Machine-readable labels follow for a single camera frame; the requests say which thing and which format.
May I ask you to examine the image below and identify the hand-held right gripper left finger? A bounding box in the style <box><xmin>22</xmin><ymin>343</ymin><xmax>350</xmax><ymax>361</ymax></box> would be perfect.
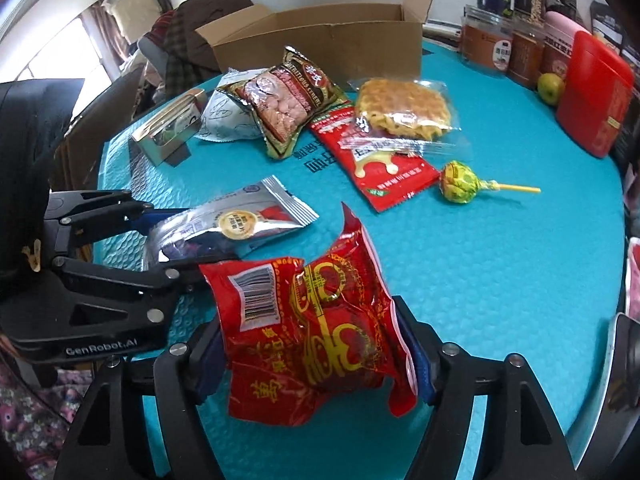
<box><xmin>52</xmin><ymin>317</ymin><xmax>236</xmax><ymax>480</ymax></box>

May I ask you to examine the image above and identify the clear-wrapped waffle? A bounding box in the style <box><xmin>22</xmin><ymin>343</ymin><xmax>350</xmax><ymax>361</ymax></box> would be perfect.
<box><xmin>347</xmin><ymin>77</ymin><xmax>473</xmax><ymax>156</ymax></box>

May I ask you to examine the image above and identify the brown curtain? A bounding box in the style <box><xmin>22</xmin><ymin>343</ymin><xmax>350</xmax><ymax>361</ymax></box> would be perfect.
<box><xmin>82</xmin><ymin>7</ymin><xmax>126</xmax><ymax>81</ymax></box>

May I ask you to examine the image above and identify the red snack packet yellow print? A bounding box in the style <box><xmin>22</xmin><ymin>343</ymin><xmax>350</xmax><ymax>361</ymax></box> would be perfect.
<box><xmin>199</xmin><ymin>201</ymin><xmax>418</xmax><ymax>428</ymax></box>

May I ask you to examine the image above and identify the brown cardboard box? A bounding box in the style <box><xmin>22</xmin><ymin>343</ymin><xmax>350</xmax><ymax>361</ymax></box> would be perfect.
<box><xmin>194</xmin><ymin>0</ymin><xmax>435</xmax><ymax>83</ymax></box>

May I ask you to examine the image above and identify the small open grey box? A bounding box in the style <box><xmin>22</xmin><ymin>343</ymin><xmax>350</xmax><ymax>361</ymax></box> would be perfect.
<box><xmin>131</xmin><ymin>87</ymin><xmax>207</xmax><ymax>167</ymax></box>

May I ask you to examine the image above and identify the red sauce packet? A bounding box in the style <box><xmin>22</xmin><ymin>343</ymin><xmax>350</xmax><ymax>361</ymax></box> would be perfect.
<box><xmin>307</xmin><ymin>102</ymin><xmax>443</xmax><ymax>213</ymax></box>

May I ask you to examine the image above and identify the green yellow lollipop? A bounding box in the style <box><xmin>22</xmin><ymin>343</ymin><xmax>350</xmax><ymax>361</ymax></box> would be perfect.
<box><xmin>439</xmin><ymin>160</ymin><xmax>542</xmax><ymax>206</ymax></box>

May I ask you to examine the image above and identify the red tin box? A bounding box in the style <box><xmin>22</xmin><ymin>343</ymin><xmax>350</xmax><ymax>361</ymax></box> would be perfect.
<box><xmin>556</xmin><ymin>30</ymin><xmax>636</xmax><ymax>159</ymax></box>

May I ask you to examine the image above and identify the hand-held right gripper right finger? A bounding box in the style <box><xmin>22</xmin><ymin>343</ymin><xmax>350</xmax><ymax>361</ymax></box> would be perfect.
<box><xmin>390</xmin><ymin>295</ymin><xmax>576</xmax><ymax>480</ymax></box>

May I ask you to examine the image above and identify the pink lid jar red label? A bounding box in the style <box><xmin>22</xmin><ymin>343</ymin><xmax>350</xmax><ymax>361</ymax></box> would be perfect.
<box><xmin>540</xmin><ymin>10</ymin><xmax>583</xmax><ymax>81</ymax></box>

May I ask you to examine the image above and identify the silver foil snack packet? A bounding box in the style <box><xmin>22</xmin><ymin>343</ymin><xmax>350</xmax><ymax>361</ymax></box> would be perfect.
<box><xmin>141</xmin><ymin>175</ymin><xmax>320</xmax><ymax>273</ymax></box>

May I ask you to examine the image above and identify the beige cushion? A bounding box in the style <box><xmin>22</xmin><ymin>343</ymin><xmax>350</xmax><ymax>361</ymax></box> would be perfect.
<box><xmin>107</xmin><ymin>0</ymin><xmax>161</xmax><ymax>46</ymax></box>

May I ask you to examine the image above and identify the gold brown snack packet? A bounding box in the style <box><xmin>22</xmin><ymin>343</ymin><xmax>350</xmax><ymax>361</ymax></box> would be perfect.
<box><xmin>216</xmin><ymin>46</ymin><xmax>351</xmax><ymax>161</ymax></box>

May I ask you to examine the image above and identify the black standing pouch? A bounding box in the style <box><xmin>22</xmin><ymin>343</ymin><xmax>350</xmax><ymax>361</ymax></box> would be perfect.
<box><xmin>590</xmin><ymin>0</ymin><xmax>640</xmax><ymax>61</ymax></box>

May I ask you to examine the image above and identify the white bread-print packet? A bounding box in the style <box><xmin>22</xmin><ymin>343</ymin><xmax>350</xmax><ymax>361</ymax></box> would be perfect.
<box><xmin>192</xmin><ymin>67</ymin><xmax>266</xmax><ymax>143</ymax></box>

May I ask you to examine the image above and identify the floral cloth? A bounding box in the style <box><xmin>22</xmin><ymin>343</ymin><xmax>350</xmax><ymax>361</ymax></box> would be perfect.
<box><xmin>0</xmin><ymin>340</ymin><xmax>96</xmax><ymax>480</ymax></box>

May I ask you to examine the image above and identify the wooden chair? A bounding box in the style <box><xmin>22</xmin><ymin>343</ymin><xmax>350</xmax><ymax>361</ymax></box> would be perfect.
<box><xmin>55</xmin><ymin>67</ymin><xmax>151</xmax><ymax>196</ymax></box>

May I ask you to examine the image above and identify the clear jar of brown powder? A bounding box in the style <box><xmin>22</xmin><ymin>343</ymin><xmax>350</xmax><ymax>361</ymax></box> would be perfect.
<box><xmin>460</xmin><ymin>5</ymin><xmax>516</xmax><ymax>78</ymax></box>

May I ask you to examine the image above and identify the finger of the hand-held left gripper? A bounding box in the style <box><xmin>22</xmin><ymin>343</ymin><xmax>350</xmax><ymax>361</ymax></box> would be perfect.
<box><xmin>44</xmin><ymin>188</ymin><xmax>166</xmax><ymax>261</ymax></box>
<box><xmin>30</xmin><ymin>255</ymin><xmax>231</xmax><ymax>353</ymax></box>

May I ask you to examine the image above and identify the teal bubble table mat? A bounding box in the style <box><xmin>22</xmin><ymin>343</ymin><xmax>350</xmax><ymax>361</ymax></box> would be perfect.
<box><xmin>97</xmin><ymin>42</ymin><xmax>631</xmax><ymax>480</ymax></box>

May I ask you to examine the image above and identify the green round fruit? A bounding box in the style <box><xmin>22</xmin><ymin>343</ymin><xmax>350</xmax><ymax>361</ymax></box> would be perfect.
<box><xmin>537</xmin><ymin>73</ymin><xmax>566</xmax><ymax>106</ymax></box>

